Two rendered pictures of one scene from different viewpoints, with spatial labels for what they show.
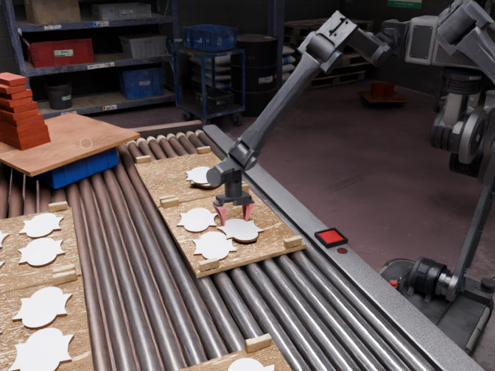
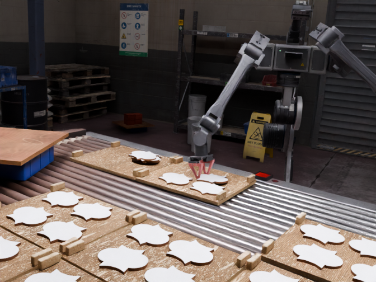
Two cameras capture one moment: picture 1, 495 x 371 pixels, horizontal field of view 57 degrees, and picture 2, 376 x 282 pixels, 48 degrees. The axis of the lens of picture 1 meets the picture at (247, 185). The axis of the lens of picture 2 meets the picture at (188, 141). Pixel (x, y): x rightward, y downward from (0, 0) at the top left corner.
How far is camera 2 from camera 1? 1.10 m
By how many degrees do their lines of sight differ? 33
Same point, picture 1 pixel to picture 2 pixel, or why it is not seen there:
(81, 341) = (203, 243)
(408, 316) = (341, 198)
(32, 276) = (108, 225)
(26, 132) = not seen: outside the picture
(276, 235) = (234, 178)
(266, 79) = (40, 113)
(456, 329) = not seen: hidden behind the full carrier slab
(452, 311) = not seen: hidden behind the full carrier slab
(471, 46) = (338, 47)
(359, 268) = (294, 186)
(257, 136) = (221, 108)
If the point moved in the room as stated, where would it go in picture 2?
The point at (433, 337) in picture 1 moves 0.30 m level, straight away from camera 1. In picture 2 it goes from (361, 203) to (333, 179)
